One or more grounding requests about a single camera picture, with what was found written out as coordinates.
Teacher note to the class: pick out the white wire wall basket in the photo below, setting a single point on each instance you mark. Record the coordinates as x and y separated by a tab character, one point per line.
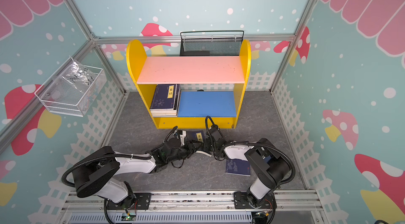
55	100

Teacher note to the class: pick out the navy book under black book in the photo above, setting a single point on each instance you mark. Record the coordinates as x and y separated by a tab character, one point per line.
238	167

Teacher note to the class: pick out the black wire mesh basket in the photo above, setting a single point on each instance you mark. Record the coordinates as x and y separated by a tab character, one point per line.
211	43

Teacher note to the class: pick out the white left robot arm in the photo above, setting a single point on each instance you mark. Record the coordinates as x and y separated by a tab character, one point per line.
94	175

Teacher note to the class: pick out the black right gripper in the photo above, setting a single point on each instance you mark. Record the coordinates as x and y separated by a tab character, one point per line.
213	134

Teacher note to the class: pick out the yellow cartoon cover book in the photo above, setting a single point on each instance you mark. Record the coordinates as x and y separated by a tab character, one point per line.
163	115

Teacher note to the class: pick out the navy book floral cover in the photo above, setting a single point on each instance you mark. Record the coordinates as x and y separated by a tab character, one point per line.
198	135

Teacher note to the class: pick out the grey slotted cable duct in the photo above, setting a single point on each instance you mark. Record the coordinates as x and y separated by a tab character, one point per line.
182	218

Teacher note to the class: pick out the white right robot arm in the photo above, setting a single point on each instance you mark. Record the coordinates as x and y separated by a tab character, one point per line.
272	167

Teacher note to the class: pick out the dark portrait cover book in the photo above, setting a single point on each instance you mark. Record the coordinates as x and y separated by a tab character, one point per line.
163	112

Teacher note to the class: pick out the yellow bookshelf with coloured shelves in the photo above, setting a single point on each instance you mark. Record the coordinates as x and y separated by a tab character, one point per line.
224	107

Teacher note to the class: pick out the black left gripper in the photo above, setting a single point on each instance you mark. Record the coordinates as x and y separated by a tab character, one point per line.
193	146

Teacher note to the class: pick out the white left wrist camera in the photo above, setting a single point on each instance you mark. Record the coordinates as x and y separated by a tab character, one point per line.
182	135

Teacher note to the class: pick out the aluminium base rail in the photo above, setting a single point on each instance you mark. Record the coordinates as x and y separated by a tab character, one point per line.
171	201

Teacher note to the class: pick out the navy book yellow label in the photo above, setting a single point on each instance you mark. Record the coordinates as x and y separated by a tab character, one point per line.
166	97

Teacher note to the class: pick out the clear plastic bag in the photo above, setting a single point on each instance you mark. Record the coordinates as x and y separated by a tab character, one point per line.
77	79

